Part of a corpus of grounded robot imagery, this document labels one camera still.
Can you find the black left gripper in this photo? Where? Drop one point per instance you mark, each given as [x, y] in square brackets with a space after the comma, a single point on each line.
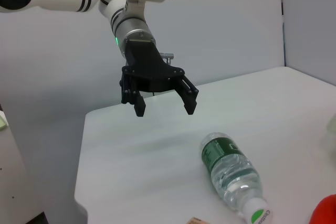
[147, 66]

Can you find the pale green paper pad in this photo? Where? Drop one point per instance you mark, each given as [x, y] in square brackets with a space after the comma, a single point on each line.
[2, 121]

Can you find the red tomato-shaped plush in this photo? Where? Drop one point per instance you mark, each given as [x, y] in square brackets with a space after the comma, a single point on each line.
[325, 211]

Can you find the tan eraser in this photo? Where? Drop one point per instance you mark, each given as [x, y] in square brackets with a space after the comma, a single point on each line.
[197, 221]

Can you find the clear green-label water bottle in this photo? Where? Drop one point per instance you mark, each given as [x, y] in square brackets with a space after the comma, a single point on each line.
[231, 171]

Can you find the pale green glass fruit bowl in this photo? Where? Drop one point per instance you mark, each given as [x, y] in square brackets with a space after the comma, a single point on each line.
[332, 134]

